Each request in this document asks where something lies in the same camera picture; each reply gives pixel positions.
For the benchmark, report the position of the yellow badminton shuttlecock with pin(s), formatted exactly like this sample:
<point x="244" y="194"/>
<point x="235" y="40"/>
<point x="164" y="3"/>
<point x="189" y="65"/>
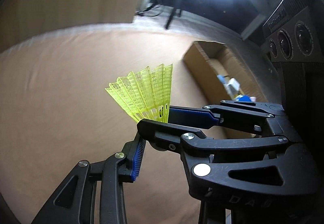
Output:
<point x="145" y="94"/>

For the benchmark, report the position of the white power adapter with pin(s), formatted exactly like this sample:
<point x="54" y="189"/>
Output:
<point x="234" y="86"/>

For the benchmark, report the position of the cardboard box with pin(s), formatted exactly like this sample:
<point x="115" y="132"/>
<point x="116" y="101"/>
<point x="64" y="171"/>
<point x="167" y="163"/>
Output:
<point x="219" y="73"/>

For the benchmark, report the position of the blue round tin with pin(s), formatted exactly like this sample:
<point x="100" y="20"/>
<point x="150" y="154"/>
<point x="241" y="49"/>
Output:
<point x="243" y="98"/>

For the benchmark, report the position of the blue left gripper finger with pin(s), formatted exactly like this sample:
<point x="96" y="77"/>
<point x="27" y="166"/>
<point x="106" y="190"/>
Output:
<point x="140" y="145"/>

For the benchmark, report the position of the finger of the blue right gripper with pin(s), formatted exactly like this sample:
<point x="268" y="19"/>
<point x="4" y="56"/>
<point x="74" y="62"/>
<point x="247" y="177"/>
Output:
<point x="193" y="117"/>
<point x="165" y="136"/>

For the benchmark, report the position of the black tripod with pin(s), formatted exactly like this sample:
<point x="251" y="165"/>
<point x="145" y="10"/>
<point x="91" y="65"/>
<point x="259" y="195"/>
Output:
<point x="175" y="11"/>

